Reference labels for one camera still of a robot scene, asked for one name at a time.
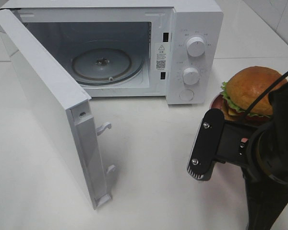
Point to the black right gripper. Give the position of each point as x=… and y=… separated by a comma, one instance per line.
x=233, y=142

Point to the burger with lettuce and cheese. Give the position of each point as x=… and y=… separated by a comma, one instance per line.
x=242, y=90

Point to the round white door button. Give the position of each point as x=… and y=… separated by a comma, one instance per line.
x=187, y=95

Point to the white microwave door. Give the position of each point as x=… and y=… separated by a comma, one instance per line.
x=61, y=107

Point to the pink round plate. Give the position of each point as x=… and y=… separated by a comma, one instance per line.
x=219, y=103

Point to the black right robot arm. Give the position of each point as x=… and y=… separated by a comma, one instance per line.
x=261, y=152

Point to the white lower microwave knob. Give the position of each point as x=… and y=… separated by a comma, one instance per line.
x=190, y=76

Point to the white microwave knob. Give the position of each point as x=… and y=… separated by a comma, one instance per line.
x=195, y=46
x=190, y=76

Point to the white upper microwave knob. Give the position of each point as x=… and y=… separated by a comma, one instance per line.
x=195, y=46

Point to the white microwave oven body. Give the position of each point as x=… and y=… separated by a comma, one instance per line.
x=68, y=28

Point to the white warning label sticker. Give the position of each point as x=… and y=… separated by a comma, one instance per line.
x=161, y=53

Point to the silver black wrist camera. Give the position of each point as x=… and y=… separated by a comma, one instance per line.
x=203, y=154

